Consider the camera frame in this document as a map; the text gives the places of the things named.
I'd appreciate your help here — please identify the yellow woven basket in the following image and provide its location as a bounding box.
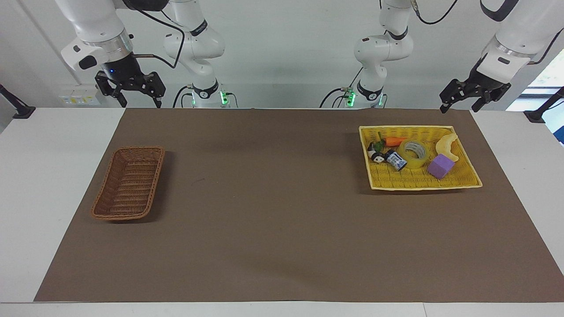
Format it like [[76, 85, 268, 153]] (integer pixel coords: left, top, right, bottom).
[[358, 125, 483, 191]]

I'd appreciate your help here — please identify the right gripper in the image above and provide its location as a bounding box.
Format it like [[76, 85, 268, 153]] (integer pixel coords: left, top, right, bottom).
[[95, 52, 167, 109]]

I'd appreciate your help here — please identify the purple foam block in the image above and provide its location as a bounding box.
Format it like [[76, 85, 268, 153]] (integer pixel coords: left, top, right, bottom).
[[426, 153, 456, 180]]

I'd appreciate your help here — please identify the black cable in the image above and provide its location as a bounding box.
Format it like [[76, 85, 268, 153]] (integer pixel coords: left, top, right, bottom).
[[526, 28, 564, 66], [411, 0, 460, 26], [172, 85, 195, 109], [319, 66, 365, 109], [127, 4, 187, 70]]

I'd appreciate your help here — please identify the clear tape roll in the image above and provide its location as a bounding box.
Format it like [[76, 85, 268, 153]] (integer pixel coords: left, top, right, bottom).
[[396, 140, 429, 170]]

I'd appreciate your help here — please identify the small blue can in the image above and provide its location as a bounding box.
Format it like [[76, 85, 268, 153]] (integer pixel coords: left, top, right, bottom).
[[384, 149, 408, 173]]

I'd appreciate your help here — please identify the orange toy carrot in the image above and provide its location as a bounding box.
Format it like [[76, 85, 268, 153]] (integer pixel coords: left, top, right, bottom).
[[376, 131, 408, 148]]

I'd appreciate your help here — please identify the white wall socket strip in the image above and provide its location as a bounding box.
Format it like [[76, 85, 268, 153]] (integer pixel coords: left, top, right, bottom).
[[59, 85, 101, 107]]

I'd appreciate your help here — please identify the pale yellow toy banana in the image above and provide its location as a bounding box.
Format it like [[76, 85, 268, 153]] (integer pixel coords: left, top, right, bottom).
[[435, 133, 460, 163]]

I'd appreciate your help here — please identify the black stand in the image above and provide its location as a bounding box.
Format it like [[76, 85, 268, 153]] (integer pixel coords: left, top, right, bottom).
[[0, 83, 37, 120], [523, 86, 564, 124]]

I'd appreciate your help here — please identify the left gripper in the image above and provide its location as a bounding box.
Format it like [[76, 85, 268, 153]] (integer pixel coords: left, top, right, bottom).
[[439, 56, 512, 114]]

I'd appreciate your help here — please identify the black white panda figure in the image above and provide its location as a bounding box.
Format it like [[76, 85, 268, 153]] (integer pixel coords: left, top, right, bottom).
[[367, 141, 386, 164]]

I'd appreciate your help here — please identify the brown wicker basket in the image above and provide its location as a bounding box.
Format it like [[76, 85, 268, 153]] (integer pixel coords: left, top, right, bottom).
[[91, 146, 166, 221]]

